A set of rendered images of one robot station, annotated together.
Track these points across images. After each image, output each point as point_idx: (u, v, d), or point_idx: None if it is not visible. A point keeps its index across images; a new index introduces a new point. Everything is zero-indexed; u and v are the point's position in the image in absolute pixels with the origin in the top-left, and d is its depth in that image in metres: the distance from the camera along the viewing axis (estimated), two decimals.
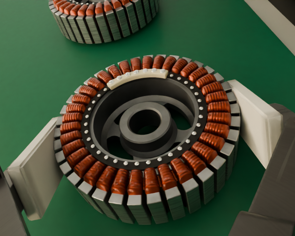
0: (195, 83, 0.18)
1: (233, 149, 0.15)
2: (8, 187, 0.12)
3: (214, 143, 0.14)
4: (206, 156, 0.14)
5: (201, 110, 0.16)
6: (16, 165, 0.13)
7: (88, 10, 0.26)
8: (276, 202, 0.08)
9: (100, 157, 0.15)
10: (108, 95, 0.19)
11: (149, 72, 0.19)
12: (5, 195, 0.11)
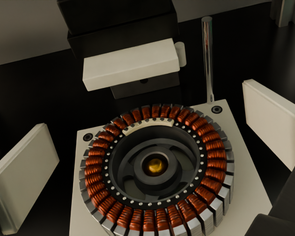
0: (196, 131, 0.21)
1: (229, 192, 0.18)
2: None
3: (213, 187, 0.18)
4: (206, 199, 0.17)
5: (202, 157, 0.20)
6: None
7: None
8: None
9: (119, 198, 0.19)
10: (123, 140, 0.22)
11: (158, 121, 0.22)
12: None
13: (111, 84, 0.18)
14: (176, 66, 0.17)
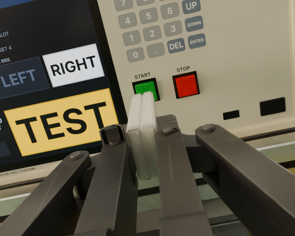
0: None
1: None
2: (125, 151, 0.13)
3: None
4: None
5: None
6: (134, 128, 0.14)
7: None
8: (180, 202, 0.08)
9: None
10: None
11: None
12: (119, 159, 0.12)
13: None
14: None
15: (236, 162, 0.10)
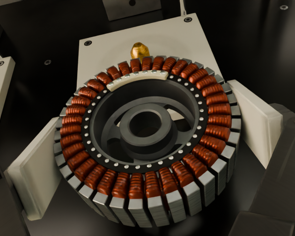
0: (195, 84, 0.18)
1: (234, 151, 0.15)
2: (8, 187, 0.12)
3: (215, 145, 0.14)
4: (207, 159, 0.14)
5: (202, 113, 0.16)
6: (16, 165, 0.13)
7: None
8: (276, 202, 0.08)
9: (101, 160, 0.15)
10: (108, 97, 0.19)
11: (149, 73, 0.19)
12: (5, 195, 0.11)
13: None
14: None
15: None
